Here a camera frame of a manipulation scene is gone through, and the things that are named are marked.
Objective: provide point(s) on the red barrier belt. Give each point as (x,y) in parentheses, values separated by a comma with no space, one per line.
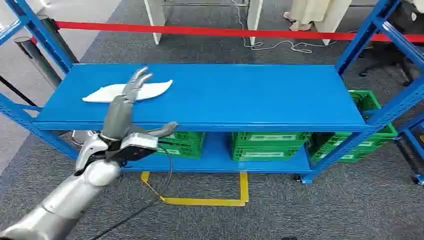
(205,31)

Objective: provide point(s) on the person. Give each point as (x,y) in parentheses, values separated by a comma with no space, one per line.
(308,13)

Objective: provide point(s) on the white table frame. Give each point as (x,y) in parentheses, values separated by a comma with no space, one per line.
(254,20)

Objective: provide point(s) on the black office chair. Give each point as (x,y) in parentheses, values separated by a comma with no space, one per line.
(391,53)

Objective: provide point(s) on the thin black rod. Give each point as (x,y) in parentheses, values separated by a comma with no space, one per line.
(16,91)

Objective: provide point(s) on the black stanchion post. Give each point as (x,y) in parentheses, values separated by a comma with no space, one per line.
(38,59)
(61,43)

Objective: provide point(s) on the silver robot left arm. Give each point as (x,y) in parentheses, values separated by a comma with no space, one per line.
(66,198)

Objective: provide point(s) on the green plastic crate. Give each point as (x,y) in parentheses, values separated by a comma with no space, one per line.
(185,145)
(364,99)
(265,145)

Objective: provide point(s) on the blue metal shelf rack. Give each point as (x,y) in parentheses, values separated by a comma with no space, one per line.
(412,139)
(232,96)

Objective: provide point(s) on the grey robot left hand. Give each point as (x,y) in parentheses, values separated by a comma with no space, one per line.
(119,116)

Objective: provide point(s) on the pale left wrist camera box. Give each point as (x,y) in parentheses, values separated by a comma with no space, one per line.
(140,144)

